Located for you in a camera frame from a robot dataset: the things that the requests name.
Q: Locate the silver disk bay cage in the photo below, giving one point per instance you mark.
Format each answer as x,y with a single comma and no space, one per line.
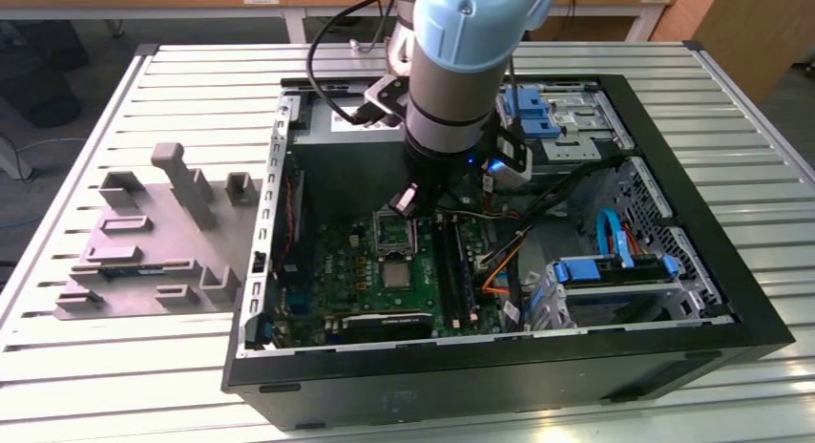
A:
572,152

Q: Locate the silver perforated disk cage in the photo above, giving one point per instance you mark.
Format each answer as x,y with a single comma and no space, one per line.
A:
694,300

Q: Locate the grey power supply unit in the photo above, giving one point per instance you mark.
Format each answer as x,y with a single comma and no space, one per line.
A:
344,166

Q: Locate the brown wooden cabinet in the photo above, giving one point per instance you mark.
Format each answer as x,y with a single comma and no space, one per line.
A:
751,32

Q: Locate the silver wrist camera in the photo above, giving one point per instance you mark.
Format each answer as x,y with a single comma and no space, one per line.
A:
512,173

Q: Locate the black RAM slot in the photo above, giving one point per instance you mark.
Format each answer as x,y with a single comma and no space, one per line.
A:
467,271
448,271

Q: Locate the blue plastic card latch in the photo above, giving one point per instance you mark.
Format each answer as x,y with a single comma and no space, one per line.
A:
263,333

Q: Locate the CPU socket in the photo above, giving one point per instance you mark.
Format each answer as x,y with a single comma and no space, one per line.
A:
397,292

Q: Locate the black PC case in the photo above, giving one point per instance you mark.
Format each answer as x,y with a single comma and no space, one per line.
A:
445,395

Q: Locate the green motherboard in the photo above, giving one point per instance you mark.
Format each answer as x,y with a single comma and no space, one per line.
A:
337,245

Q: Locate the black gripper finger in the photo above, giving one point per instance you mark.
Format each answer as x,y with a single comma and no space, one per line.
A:
407,202

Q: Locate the grey parts rack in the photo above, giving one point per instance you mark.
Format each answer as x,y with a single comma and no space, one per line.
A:
159,238

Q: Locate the RAM stick blue label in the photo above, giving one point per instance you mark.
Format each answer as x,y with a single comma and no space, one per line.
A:
127,271

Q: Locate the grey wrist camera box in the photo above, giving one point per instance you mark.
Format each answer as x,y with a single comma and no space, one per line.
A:
384,97

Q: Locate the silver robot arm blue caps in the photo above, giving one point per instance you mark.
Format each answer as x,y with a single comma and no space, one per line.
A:
452,94

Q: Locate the blue plastic disk carrier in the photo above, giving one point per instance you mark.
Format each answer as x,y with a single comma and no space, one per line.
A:
537,111

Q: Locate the hard disk in blue carrier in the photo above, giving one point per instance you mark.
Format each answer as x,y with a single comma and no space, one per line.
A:
576,271

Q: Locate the black graphics card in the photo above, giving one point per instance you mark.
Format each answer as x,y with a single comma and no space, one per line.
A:
381,326

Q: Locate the white stand leg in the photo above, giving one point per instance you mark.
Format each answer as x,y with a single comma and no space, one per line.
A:
12,161

